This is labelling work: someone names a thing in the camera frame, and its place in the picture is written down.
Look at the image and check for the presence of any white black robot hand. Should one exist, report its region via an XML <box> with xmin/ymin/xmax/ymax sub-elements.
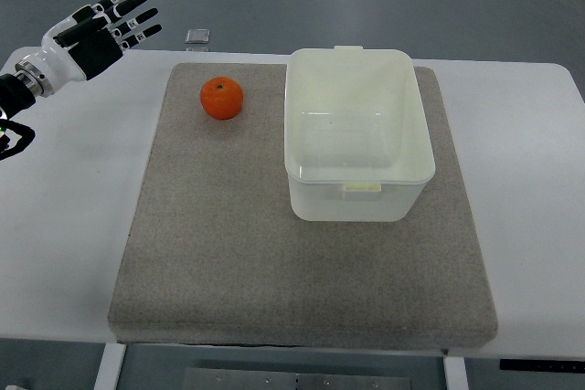
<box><xmin>15</xmin><ymin>0</ymin><xmax>162</xmax><ymax>97</ymax></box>

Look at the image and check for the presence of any orange fruit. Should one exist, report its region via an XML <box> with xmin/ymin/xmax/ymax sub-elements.
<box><xmin>199</xmin><ymin>77</ymin><xmax>244</xmax><ymax>121</ymax></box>

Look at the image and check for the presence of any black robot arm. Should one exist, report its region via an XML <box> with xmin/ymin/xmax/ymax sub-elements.
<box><xmin>1</xmin><ymin>74</ymin><xmax>36</xmax><ymax>160</ymax></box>

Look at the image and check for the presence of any white plastic box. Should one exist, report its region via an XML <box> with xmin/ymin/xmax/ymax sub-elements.
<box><xmin>283</xmin><ymin>47</ymin><xmax>435</xmax><ymax>222</ymax></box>

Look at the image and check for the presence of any small clear floor plate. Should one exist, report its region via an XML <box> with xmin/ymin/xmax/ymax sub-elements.
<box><xmin>185</xmin><ymin>28</ymin><xmax>210</xmax><ymax>52</ymax></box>

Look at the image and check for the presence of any grey felt mat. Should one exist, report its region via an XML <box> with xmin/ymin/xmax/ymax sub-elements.
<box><xmin>108</xmin><ymin>63</ymin><xmax>498</xmax><ymax>350</ymax></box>

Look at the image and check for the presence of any white table leg left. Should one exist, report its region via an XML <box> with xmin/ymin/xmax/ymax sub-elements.
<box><xmin>93</xmin><ymin>343</ymin><xmax>126</xmax><ymax>390</ymax></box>

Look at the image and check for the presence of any white table leg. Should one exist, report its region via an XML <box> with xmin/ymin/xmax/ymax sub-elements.
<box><xmin>443</xmin><ymin>356</ymin><xmax>470</xmax><ymax>390</ymax></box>
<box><xmin>93</xmin><ymin>343</ymin><xmax>126</xmax><ymax>390</ymax></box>

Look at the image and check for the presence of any white table leg right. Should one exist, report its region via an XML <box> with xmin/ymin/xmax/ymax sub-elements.
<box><xmin>443</xmin><ymin>356</ymin><xmax>470</xmax><ymax>390</ymax></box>

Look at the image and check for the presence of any black control panel strip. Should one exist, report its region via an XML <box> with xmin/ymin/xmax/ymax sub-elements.
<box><xmin>499</xmin><ymin>359</ymin><xmax>585</xmax><ymax>374</ymax></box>

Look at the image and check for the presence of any grey metal base plate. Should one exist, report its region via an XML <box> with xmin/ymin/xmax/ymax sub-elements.
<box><xmin>181</xmin><ymin>368</ymin><xmax>412</xmax><ymax>390</ymax></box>

